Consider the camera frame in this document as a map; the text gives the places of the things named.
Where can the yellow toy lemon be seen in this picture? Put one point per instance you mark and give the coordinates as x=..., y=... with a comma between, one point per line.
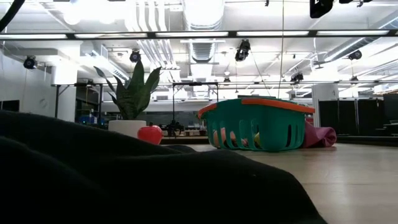
x=257, y=139

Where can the pink toy peach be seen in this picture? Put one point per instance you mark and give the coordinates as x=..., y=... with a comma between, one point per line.
x=222, y=137

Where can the red toy apple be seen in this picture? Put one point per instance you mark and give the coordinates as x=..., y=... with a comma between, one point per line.
x=150, y=134

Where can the black ceiling spotlight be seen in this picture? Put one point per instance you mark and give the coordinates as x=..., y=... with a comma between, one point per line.
x=297, y=77
x=30, y=62
x=355, y=55
x=135, y=56
x=242, y=49

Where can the white square column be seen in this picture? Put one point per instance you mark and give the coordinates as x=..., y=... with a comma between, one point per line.
x=325, y=93

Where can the black partition panels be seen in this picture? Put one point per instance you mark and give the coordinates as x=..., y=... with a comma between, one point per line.
x=348, y=118

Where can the purple cloth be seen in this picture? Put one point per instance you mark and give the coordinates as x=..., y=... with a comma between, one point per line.
x=320, y=137

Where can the teal basket with orange rim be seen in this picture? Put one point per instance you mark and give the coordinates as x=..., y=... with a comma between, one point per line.
x=273, y=130

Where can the snake plant in white pot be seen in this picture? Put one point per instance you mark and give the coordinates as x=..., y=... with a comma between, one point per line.
x=133, y=96

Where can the black cloth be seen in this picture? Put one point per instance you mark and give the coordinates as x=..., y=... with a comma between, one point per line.
x=124, y=186

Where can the distant table with black legs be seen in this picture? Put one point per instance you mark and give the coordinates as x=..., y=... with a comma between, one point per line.
x=57, y=99

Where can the distant black monitor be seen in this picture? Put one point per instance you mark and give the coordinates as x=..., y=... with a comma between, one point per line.
x=9, y=105

